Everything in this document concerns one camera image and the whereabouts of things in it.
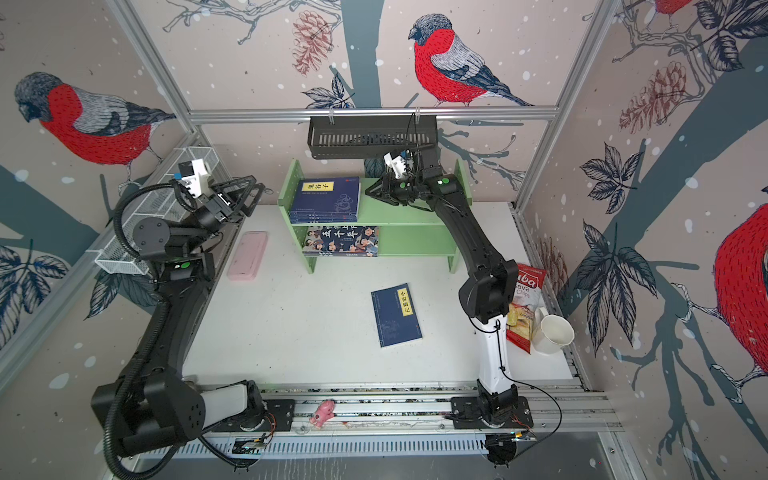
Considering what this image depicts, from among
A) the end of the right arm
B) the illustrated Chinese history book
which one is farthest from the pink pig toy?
the end of the right arm

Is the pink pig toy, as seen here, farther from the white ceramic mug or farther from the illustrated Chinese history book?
the white ceramic mug

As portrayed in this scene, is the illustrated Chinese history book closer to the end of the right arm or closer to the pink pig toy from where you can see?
the end of the right arm

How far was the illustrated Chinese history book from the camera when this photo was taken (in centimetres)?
92
